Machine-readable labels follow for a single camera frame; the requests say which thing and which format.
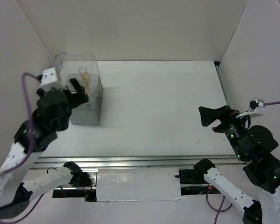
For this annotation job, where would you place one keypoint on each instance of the aluminium front rail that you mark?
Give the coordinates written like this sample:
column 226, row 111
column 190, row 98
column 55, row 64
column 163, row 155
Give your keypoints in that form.
column 182, row 161

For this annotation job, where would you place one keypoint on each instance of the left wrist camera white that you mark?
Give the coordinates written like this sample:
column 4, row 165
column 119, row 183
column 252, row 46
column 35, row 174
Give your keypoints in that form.
column 49, row 80

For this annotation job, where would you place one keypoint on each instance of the white foil cover plate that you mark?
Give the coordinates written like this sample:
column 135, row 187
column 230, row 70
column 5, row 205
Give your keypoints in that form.
column 138, row 184

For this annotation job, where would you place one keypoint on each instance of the clear acrylic organizer box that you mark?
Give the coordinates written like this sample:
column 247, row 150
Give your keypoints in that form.
column 67, row 64

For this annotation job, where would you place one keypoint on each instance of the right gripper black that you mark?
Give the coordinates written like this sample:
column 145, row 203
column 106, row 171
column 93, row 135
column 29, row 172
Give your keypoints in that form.
column 207, row 114

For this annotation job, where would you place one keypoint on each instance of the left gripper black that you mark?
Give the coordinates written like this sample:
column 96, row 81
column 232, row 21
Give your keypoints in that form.
column 79, row 97

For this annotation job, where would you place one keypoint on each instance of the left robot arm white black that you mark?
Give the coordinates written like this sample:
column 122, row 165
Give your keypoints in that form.
column 30, row 141

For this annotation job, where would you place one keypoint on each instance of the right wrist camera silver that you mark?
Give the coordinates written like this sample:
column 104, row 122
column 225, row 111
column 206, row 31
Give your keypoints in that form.
column 256, row 109

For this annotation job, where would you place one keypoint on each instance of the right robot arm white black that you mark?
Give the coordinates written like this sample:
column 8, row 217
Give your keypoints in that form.
column 256, row 192

